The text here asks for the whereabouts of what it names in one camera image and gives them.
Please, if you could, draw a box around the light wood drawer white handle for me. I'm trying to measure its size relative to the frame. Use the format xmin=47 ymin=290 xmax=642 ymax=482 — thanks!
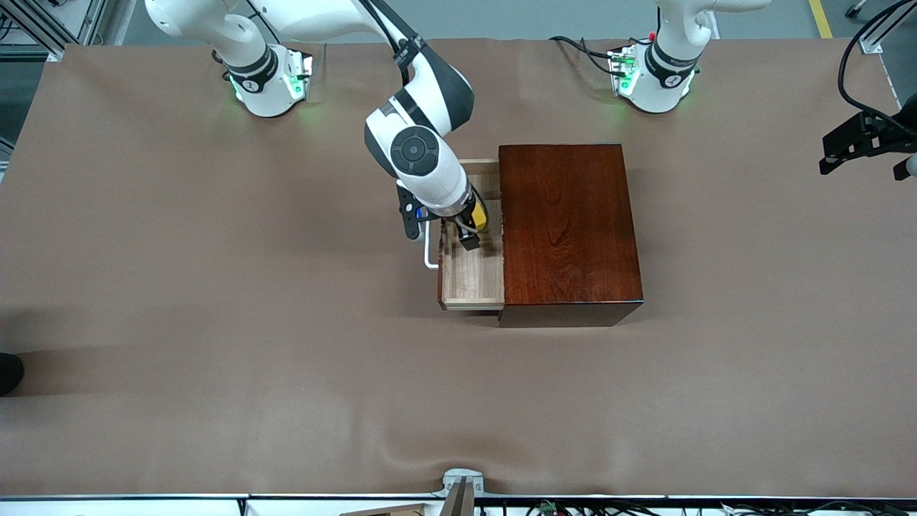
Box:
xmin=425 ymin=159 xmax=506 ymax=312

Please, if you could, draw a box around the dark brown wooden cabinet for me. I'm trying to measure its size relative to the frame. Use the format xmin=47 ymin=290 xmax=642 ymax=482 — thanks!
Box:
xmin=497 ymin=143 xmax=645 ymax=329

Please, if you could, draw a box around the yellow floor tape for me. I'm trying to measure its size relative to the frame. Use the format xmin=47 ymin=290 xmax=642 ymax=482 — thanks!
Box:
xmin=808 ymin=0 xmax=836 ymax=40

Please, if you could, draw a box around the brown table cover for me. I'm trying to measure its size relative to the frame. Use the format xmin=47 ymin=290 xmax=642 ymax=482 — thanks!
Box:
xmin=0 ymin=37 xmax=917 ymax=500

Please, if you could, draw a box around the brown cardboard piece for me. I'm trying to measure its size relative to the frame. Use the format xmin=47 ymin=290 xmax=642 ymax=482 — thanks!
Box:
xmin=339 ymin=503 xmax=428 ymax=516

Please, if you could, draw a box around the black camera cable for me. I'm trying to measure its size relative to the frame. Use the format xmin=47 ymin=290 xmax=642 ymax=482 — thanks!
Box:
xmin=836 ymin=0 xmax=917 ymax=131

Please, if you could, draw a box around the aluminium frame profile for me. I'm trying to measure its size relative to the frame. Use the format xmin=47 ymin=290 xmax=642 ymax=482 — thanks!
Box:
xmin=0 ymin=0 xmax=108 ymax=61
xmin=845 ymin=0 xmax=917 ymax=55

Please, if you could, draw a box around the black base cable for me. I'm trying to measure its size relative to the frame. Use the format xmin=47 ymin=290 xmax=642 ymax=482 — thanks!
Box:
xmin=573 ymin=39 xmax=620 ymax=77
xmin=549 ymin=34 xmax=615 ymax=59

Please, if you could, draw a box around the grey metal clamp mount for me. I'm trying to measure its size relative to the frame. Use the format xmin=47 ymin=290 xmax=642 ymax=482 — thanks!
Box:
xmin=433 ymin=468 xmax=486 ymax=516

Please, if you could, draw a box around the white table edge rail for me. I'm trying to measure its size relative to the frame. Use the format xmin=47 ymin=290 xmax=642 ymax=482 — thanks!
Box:
xmin=0 ymin=493 xmax=917 ymax=516

